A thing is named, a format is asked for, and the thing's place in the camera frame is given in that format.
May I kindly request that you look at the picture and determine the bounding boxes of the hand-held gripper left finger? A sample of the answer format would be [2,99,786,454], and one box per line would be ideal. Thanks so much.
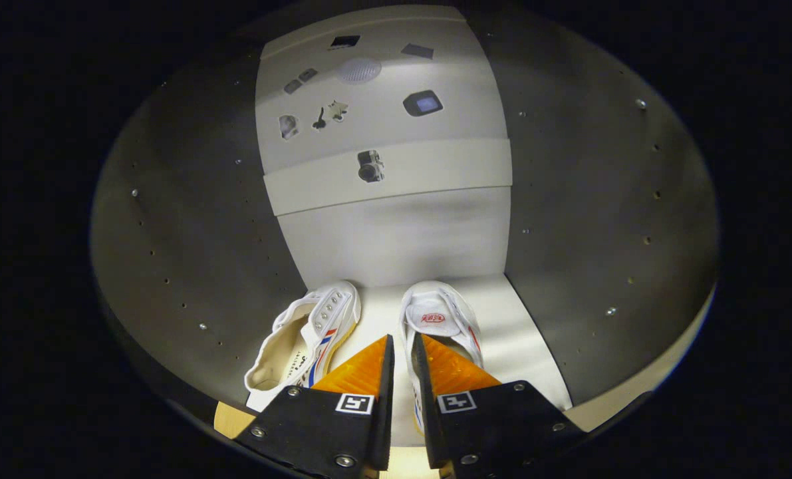
[235,334,396,479]

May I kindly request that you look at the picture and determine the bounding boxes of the white shoe yellow sole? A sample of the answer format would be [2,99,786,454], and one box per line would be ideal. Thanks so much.
[244,280,362,393]

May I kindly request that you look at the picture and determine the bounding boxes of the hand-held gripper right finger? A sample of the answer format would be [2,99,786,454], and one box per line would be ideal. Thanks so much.
[412,334,587,479]

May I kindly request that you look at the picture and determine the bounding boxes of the white shoe red insole label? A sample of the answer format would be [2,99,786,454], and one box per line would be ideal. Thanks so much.
[399,280,484,436]

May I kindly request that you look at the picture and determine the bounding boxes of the grey shoe cabinet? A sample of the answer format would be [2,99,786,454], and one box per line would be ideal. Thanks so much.
[90,3,719,466]

